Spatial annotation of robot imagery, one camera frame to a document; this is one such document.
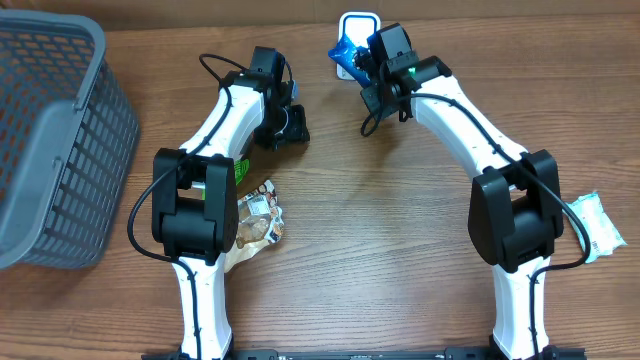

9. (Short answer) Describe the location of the grey plastic mesh basket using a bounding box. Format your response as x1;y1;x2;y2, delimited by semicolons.
1;9;140;269

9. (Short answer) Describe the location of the white barcode scanner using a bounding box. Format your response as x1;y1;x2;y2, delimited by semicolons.
338;11;381;48

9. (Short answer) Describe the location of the blue snack bar wrapper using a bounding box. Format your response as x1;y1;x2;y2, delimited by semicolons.
328;35;371;88

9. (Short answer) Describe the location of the green red snack bag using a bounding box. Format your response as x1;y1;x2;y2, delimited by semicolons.
234;159;250;184

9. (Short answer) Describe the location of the beige brown snack pouch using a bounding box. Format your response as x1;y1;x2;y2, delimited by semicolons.
224;180;284;273

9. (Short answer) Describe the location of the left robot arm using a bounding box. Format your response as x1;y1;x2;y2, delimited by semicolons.
146;47;310;359

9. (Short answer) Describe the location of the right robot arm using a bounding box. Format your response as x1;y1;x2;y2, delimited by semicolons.
352;24;563;359

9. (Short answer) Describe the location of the teal white snack packet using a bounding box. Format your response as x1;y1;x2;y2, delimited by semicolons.
568;192;627;264

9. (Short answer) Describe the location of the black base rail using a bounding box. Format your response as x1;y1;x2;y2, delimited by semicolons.
140;346;587;360

